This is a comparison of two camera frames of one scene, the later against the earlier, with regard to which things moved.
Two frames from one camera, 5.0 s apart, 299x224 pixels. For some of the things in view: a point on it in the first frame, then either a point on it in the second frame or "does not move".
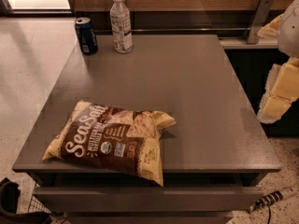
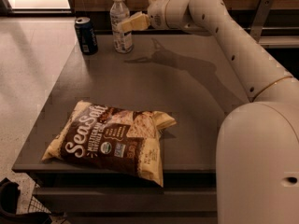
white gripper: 290,32 to 157,16
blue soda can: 87,35 does not move
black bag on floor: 9,192 does not move
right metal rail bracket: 260,17 does not move
